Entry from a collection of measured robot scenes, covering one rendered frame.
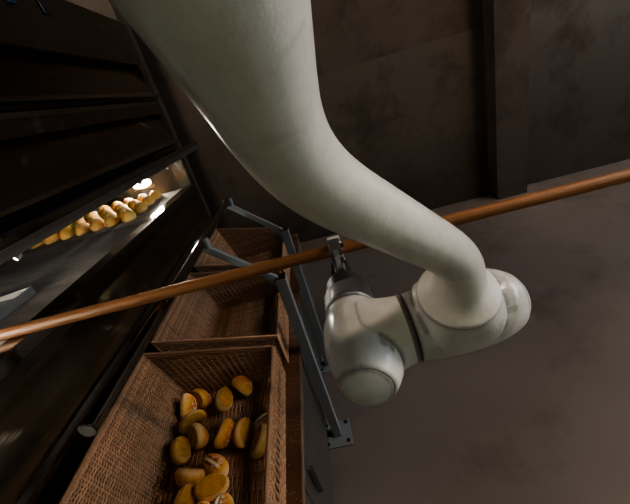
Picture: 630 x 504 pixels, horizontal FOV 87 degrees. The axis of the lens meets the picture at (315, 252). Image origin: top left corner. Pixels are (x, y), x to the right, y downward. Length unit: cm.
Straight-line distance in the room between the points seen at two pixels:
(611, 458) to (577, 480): 17
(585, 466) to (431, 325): 143
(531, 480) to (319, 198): 163
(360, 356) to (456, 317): 13
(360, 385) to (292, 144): 32
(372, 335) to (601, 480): 146
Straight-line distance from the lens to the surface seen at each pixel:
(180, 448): 131
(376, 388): 45
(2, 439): 109
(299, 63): 19
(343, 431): 189
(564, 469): 182
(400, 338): 47
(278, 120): 19
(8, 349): 111
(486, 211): 86
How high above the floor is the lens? 154
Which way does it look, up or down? 26 degrees down
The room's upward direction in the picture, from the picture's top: 17 degrees counter-clockwise
